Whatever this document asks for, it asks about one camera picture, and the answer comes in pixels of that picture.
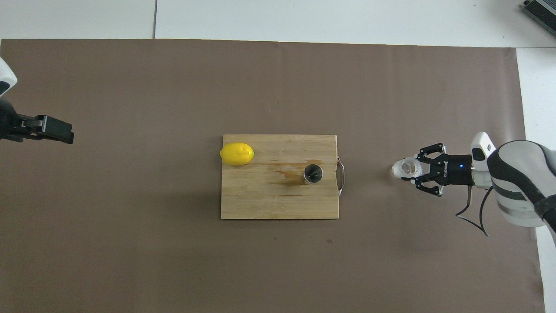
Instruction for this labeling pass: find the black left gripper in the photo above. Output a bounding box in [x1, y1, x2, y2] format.
[0, 99, 75, 145]

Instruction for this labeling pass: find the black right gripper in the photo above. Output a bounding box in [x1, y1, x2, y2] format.
[410, 142, 474, 198]

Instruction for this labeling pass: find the small clear cup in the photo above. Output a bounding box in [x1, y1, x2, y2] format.
[391, 157, 423, 180]

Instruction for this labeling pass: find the steel double jigger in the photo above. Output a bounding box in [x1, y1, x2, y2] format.
[302, 163, 324, 186]

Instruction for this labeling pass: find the wooden cutting board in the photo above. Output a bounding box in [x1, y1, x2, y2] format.
[221, 134, 340, 220]

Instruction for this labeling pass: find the brown paper table mat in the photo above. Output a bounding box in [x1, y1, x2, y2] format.
[0, 38, 546, 313]

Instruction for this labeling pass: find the yellow lemon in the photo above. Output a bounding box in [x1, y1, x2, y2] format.
[219, 143, 255, 166]

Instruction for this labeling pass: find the grey ribbed metal device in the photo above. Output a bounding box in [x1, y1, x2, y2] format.
[520, 0, 556, 37]

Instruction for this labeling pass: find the metal cutting board handle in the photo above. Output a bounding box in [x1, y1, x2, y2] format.
[337, 156, 346, 196]

